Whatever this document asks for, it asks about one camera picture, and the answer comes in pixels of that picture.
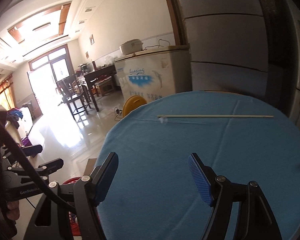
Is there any blue table cloth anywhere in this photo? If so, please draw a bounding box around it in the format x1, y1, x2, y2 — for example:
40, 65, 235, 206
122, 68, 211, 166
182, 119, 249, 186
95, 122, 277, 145
97, 91, 300, 239

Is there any dark wooden dining table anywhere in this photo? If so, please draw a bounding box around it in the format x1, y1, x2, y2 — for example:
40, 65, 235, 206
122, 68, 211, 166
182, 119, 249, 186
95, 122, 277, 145
83, 64, 116, 112

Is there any red plastic basket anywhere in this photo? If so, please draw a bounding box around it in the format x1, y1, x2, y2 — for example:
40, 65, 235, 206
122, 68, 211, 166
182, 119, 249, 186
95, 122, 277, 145
61, 176, 82, 237

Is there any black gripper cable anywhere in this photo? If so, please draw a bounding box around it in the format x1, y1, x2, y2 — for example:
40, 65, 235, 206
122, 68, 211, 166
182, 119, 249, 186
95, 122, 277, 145
0, 112, 77, 214

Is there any dark wooden chair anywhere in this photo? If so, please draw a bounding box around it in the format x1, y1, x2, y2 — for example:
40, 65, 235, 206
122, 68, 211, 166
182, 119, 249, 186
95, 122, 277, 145
56, 74, 91, 119

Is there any grey cabinet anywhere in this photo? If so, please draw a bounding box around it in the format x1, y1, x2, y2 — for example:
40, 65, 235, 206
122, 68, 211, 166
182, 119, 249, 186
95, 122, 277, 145
179, 0, 268, 99

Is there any white chest freezer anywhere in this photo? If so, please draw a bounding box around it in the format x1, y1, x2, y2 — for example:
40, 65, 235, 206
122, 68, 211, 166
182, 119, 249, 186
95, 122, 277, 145
114, 46, 192, 102

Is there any white rice cooker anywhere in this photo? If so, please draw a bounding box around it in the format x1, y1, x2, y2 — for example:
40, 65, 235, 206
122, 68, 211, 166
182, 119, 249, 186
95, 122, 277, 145
120, 39, 143, 55

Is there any long white stick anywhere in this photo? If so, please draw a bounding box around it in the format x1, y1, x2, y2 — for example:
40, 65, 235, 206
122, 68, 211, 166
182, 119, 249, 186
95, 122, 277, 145
157, 114, 274, 119

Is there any purple bag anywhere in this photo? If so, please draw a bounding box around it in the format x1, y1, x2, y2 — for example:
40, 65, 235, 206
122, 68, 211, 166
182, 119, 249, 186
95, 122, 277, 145
21, 136, 32, 147

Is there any yellow electric fan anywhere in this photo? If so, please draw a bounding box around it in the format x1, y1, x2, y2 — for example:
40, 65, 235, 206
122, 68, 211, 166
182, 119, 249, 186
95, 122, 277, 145
122, 95, 147, 118

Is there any person's left hand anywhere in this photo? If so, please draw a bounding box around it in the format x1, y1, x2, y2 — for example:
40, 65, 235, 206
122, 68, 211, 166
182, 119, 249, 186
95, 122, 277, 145
6, 200, 20, 221

